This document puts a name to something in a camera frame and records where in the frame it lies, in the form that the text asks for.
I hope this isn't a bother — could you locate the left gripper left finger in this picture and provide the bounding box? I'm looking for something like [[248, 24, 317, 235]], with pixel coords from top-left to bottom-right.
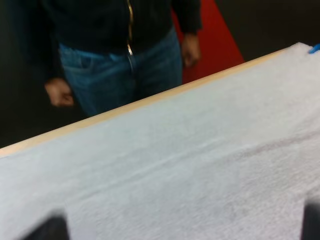
[[24, 216, 70, 240]]

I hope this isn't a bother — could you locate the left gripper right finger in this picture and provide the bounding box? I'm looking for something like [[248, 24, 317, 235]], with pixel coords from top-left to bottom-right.
[[303, 203, 320, 240]]

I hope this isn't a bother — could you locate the person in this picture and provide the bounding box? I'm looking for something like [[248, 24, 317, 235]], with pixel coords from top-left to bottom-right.
[[37, 0, 203, 118]]

